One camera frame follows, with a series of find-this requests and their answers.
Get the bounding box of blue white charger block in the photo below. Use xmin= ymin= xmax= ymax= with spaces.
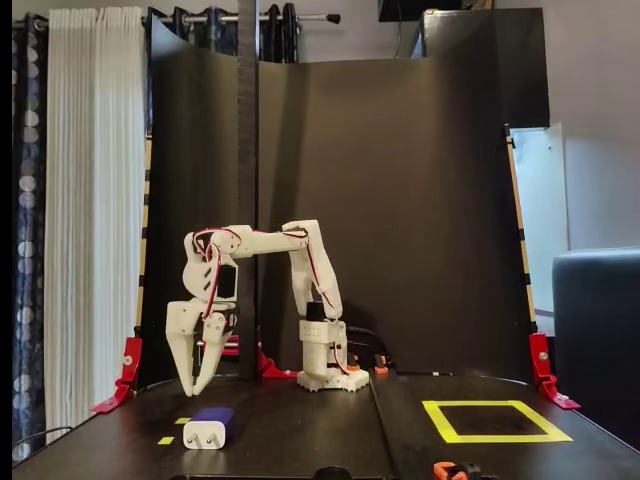
xmin=182 ymin=406 xmax=237 ymax=451

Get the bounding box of red pole base bracket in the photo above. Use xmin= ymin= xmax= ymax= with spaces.
xmin=256 ymin=327 xmax=297 ymax=380

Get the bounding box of red corner clamp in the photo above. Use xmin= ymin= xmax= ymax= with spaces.
xmin=528 ymin=332 xmax=582 ymax=411
xmin=91 ymin=336 xmax=145 ymax=414

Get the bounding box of silver curtain rod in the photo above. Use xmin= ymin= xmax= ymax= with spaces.
xmin=144 ymin=13 xmax=342 ymax=26

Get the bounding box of black backdrop sheet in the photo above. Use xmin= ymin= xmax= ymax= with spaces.
xmin=137 ymin=8 xmax=551 ymax=391

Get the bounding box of white pleated curtain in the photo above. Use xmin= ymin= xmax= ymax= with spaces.
xmin=44 ymin=7 xmax=149 ymax=444

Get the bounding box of dark bunched curtain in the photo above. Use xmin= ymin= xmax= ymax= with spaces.
xmin=258 ymin=2 xmax=301 ymax=64
xmin=149 ymin=5 xmax=240 ymax=57

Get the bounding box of thick black power cable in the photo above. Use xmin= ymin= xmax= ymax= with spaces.
xmin=344 ymin=324 xmax=390 ymax=369

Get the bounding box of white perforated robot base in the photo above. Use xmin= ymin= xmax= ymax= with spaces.
xmin=296 ymin=368 xmax=372 ymax=395

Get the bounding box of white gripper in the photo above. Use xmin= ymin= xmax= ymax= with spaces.
xmin=166 ymin=230 xmax=240 ymax=397

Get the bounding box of dark patterned curtain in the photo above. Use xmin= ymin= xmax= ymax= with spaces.
xmin=12 ymin=14 xmax=51 ymax=464

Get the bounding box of black vertical pole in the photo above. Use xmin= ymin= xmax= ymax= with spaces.
xmin=237 ymin=0 xmax=260 ymax=381

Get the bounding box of dark blue armchair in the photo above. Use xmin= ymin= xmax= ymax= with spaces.
xmin=551 ymin=247 xmax=640 ymax=451

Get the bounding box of yellow tape square outline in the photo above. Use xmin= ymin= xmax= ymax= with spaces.
xmin=421 ymin=398 xmax=575 ymax=445

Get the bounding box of white cabinet door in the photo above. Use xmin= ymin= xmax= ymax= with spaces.
xmin=507 ymin=122 xmax=571 ymax=336

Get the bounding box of yellow black striped strip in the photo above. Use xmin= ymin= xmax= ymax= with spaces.
xmin=503 ymin=123 xmax=539 ymax=336
xmin=133 ymin=137 xmax=153 ymax=336

